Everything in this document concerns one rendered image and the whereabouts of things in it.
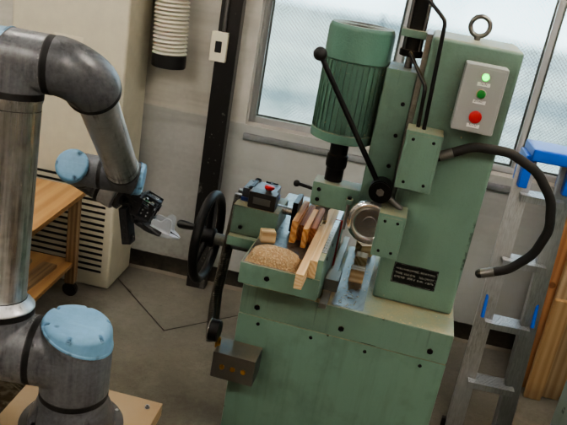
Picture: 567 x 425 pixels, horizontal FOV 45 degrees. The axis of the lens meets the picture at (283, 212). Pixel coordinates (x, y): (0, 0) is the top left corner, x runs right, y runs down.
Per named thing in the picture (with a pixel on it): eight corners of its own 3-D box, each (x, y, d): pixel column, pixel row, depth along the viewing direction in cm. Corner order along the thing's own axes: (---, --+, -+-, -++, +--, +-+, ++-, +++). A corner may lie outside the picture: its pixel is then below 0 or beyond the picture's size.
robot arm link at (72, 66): (118, 34, 131) (152, 167, 195) (52, 22, 130) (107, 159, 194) (104, 88, 127) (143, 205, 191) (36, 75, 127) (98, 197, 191)
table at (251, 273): (259, 202, 236) (261, 185, 234) (346, 223, 232) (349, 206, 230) (202, 273, 180) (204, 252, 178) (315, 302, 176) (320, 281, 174)
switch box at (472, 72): (450, 123, 173) (466, 59, 167) (489, 131, 172) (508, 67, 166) (450, 128, 167) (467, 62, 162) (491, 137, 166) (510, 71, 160)
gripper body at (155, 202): (156, 208, 194) (120, 185, 194) (143, 232, 197) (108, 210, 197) (166, 200, 201) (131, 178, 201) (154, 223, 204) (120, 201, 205)
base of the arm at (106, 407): (93, 461, 147) (96, 424, 144) (10, 438, 149) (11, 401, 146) (126, 408, 165) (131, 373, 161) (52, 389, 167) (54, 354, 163)
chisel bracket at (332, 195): (312, 201, 203) (317, 174, 200) (359, 212, 201) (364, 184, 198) (307, 208, 196) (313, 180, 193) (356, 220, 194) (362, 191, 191)
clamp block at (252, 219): (242, 216, 214) (246, 189, 211) (284, 226, 212) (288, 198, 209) (229, 233, 200) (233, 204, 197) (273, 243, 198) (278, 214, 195)
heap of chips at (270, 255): (252, 248, 186) (255, 235, 185) (303, 260, 184) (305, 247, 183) (244, 260, 178) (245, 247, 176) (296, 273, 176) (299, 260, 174)
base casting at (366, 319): (274, 252, 232) (278, 227, 229) (445, 293, 224) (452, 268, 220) (238, 312, 191) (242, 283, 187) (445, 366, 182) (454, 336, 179)
